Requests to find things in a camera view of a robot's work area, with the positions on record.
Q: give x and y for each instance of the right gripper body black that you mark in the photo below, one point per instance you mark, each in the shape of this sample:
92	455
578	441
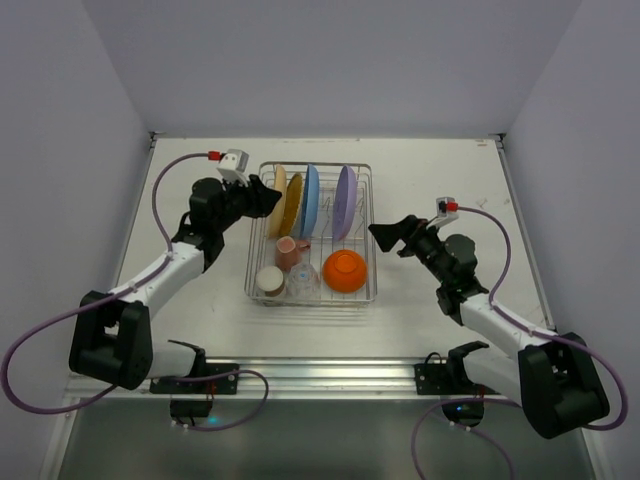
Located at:
409	239

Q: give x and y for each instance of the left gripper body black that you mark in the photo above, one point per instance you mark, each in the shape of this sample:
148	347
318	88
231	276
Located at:
249	195

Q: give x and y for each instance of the green woven pattern plate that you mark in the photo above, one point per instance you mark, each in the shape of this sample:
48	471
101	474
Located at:
293	201

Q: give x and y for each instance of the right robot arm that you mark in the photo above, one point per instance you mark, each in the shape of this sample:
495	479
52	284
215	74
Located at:
550	376

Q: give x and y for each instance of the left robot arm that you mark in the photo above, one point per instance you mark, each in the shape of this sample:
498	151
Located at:
112	340

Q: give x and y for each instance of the blue plate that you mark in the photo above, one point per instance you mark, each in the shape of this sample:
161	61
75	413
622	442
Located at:
310	202

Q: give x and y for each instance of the orange bowl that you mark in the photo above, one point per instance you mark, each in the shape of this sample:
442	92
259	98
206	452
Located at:
345	271

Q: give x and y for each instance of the pink mug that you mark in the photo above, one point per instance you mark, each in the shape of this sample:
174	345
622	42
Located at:
289	252

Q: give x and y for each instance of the purple plate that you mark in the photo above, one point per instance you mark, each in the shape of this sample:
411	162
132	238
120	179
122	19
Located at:
345	200

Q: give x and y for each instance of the white brown cup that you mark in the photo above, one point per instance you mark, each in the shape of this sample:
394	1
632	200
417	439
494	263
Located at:
270	280

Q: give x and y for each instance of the clear glass cup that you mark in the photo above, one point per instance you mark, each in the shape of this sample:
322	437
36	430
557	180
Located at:
303	282

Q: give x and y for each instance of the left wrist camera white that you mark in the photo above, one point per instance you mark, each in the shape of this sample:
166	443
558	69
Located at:
232	166

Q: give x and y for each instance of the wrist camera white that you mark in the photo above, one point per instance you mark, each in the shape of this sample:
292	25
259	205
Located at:
447	211
232	166

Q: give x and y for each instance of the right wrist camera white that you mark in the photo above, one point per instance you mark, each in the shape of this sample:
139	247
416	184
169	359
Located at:
447	211

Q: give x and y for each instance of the metal wire dish rack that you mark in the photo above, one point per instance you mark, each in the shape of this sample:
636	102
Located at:
262	247

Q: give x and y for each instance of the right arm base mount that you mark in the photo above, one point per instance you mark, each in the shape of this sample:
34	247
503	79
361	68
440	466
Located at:
445	375

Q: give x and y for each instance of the aluminium mounting rail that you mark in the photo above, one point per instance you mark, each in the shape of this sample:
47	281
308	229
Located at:
317	379

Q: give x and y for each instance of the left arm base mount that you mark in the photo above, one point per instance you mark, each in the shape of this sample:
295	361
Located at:
195	380

